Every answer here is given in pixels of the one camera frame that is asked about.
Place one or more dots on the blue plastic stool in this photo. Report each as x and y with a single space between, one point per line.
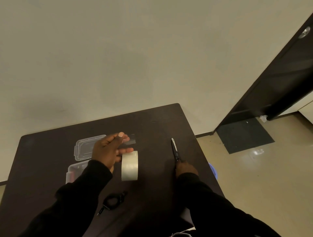
214 171

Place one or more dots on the person's right forearm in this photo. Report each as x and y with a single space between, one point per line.
215 210

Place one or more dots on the person's left hand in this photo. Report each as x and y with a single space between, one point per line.
105 152

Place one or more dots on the clear plastic container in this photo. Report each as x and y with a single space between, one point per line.
75 172

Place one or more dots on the person's left forearm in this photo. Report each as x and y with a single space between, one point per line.
73 202

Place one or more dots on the clear tape roll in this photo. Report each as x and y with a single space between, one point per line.
130 167

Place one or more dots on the dark wooden door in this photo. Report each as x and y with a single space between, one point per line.
281 78

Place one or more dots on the person's right hand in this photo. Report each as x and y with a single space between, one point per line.
185 169

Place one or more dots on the dark floor mat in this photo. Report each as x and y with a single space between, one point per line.
244 134

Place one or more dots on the clear plastic container lid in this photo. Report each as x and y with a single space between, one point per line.
84 149

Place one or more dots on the clear tape strip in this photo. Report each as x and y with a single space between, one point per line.
131 141

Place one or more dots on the person's left thumb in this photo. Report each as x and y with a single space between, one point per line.
126 151

